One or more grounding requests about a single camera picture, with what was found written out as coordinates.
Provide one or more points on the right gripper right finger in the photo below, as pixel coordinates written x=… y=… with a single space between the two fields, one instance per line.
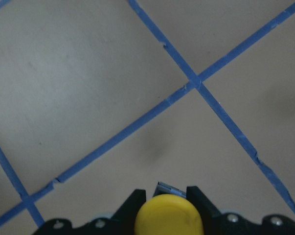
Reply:
x=208 y=211

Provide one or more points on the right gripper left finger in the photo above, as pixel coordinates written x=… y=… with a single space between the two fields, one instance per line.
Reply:
x=127 y=212

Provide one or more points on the yellow push button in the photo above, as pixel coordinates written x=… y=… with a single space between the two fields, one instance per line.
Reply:
x=168 y=212

